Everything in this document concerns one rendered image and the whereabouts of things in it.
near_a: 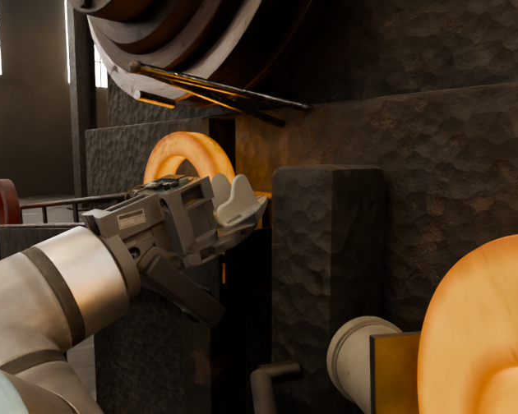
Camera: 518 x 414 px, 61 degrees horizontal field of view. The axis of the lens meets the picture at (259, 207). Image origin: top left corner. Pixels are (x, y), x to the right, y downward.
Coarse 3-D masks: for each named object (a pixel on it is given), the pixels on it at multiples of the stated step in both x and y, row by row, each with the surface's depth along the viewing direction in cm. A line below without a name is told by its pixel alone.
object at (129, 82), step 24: (240, 0) 46; (264, 0) 44; (288, 0) 47; (240, 24) 46; (264, 24) 47; (288, 24) 49; (96, 48) 69; (216, 48) 49; (240, 48) 47; (264, 48) 51; (120, 72) 65; (192, 72) 52; (216, 72) 50; (240, 72) 53; (168, 96) 56; (192, 96) 59
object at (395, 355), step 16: (384, 336) 21; (400, 336) 21; (416, 336) 21; (384, 352) 21; (400, 352) 21; (416, 352) 21; (384, 368) 21; (400, 368) 21; (416, 368) 21; (384, 384) 21; (400, 384) 21; (416, 384) 21; (384, 400) 21; (400, 400) 21; (416, 400) 21
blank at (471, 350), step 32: (480, 256) 16; (512, 256) 15; (448, 288) 18; (480, 288) 16; (512, 288) 15; (448, 320) 18; (480, 320) 16; (512, 320) 15; (448, 352) 19; (480, 352) 17; (512, 352) 15; (448, 384) 19; (480, 384) 17; (512, 384) 17
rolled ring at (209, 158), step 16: (160, 144) 61; (176, 144) 59; (192, 144) 56; (208, 144) 56; (160, 160) 62; (176, 160) 62; (192, 160) 56; (208, 160) 54; (224, 160) 55; (160, 176) 63
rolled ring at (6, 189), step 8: (0, 184) 121; (8, 184) 122; (0, 192) 121; (8, 192) 120; (16, 192) 121; (0, 200) 130; (8, 200) 119; (16, 200) 120; (0, 208) 130; (8, 208) 118; (16, 208) 120; (0, 216) 130; (8, 216) 118; (16, 216) 120
